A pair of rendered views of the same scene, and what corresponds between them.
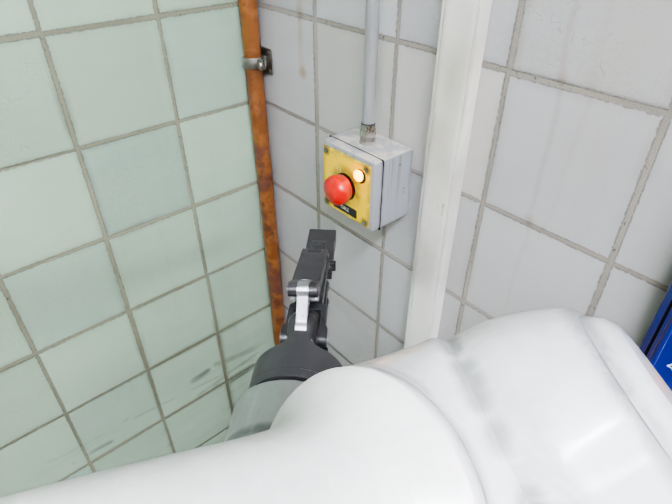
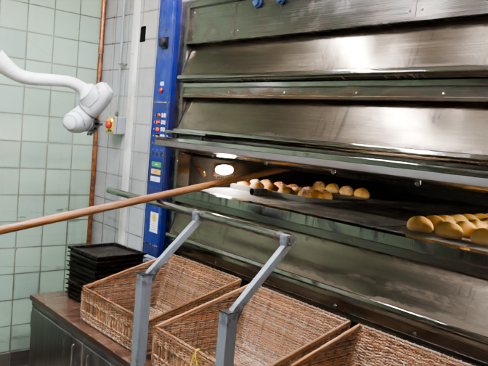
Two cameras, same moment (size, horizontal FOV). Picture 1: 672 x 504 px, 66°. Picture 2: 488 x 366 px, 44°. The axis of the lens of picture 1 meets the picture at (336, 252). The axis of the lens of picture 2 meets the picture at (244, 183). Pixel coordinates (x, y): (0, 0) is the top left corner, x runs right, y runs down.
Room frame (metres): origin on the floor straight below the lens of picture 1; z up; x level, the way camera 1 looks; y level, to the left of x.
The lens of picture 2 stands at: (-2.82, -0.82, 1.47)
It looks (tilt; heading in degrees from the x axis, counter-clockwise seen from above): 5 degrees down; 0
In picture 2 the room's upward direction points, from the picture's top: 5 degrees clockwise
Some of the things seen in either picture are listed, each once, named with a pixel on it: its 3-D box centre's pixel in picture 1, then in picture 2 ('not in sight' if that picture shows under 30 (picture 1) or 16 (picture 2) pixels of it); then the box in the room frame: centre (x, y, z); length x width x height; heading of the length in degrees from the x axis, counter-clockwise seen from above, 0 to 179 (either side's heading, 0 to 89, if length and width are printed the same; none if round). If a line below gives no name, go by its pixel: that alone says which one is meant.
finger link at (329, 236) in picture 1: (320, 250); not in sight; (0.45, 0.02, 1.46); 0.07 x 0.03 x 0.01; 176
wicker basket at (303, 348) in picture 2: not in sight; (247, 343); (-0.68, -0.87, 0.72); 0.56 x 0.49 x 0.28; 40
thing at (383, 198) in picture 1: (365, 178); (115, 125); (0.62, -0.04, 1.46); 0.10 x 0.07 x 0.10; 41
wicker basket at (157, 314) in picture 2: not in sight; (158, 298); (-0.22, -0.47, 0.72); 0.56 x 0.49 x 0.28; 42
